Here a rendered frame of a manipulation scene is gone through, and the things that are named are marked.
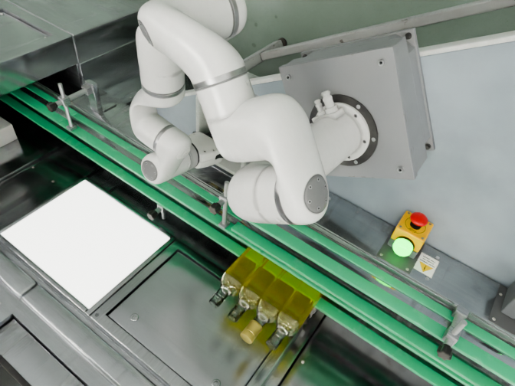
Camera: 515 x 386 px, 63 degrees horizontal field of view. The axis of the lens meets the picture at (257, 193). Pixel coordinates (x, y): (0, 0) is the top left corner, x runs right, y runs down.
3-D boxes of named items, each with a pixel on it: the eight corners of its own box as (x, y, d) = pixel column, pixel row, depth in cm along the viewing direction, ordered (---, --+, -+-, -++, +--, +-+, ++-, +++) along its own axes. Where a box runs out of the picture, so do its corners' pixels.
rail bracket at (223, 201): (234, 207, 120) (207, 234, 113) (239, 165, 108) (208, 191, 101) (243, 213, 119) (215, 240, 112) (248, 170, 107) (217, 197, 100)
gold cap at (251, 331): (249, 323, 103) (238, 337, 100) (251, 317, 100) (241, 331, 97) (260, 332, 102) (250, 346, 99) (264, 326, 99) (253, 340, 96)
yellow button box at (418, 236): (397, 227, 106) (386, 244, 102) (408, 207, 101) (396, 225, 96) (424, 240, 104) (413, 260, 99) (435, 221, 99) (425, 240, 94)
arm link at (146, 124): (194, 80, 83) (193, 151, 100) (147, 50, 86) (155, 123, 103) (162, 101, 78) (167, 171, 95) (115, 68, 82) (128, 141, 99)
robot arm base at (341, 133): (303, 95, 88) (257, 123, 78) (353, 80, 78) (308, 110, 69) (328, 161, 92) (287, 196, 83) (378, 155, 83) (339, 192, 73)
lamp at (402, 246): (392, 244, 100) (388, 252, 99) (398, 233, 97) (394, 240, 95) (410, 254, 99) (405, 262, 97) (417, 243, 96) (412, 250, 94)
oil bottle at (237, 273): (263, 240, 122) (216, 289, 109) (265, 227, 118) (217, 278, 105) (278, 250, 120) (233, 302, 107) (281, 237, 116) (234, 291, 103)
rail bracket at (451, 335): (450, 306, 94) (431, 353, 86) (465, 289, 88) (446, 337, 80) (467, 316, 92) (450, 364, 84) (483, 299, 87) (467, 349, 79)
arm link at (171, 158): (146, 121, 92) (178, 144, 89) (178, 112, 100) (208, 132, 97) (135, 175, 100) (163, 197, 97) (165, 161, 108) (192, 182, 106)
